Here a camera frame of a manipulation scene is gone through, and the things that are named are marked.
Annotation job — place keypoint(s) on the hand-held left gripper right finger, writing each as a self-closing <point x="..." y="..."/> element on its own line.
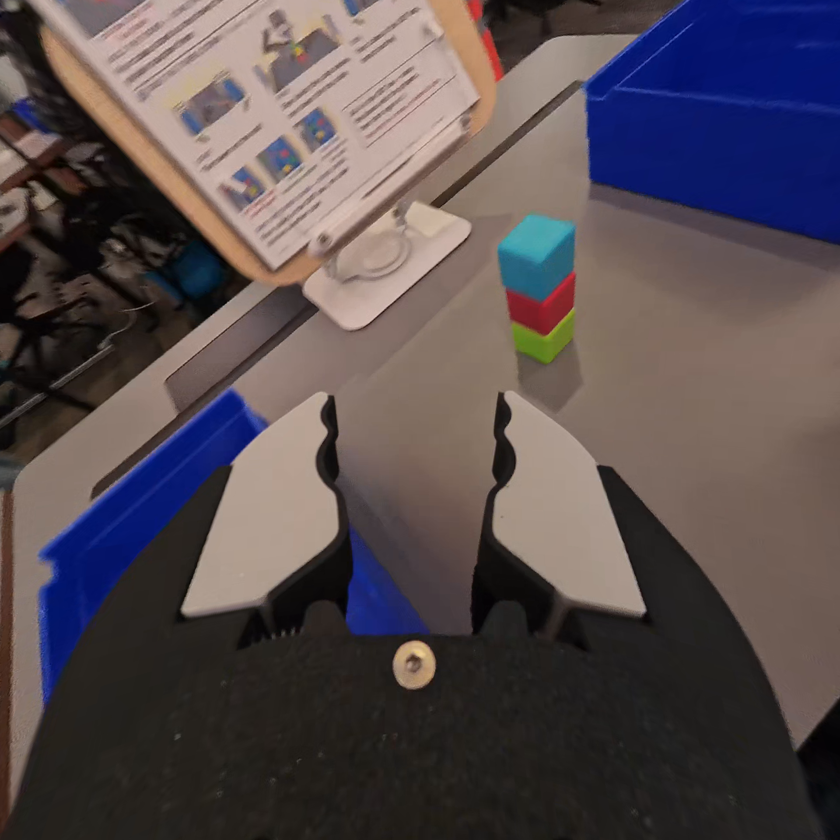
<point x="564" y="525"/>

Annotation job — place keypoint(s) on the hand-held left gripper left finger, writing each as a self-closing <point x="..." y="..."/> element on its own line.
<point x="269" y="525"/>

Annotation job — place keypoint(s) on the blue plastic bin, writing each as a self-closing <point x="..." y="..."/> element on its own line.
<point x="131" y="512"/>
<point x="722" y="118"/>

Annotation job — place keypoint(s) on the green cube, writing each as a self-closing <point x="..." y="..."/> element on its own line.
<point x="541" y="341"/>

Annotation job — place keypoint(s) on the red cube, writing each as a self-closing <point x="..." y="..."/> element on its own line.
<point x="541" y="312"/>

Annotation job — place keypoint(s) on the light blue cube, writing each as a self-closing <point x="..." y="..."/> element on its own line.
<point x="535" y="256"/>

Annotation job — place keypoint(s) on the grey desk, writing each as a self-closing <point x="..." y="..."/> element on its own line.
<point x="689" y="426"/>

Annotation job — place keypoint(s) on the wooden board document stand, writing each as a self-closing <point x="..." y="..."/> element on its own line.
<point x="164" y="190"/>

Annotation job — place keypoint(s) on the printed instruction sheet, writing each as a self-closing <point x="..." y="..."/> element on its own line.
<point x="282" y="118"/>

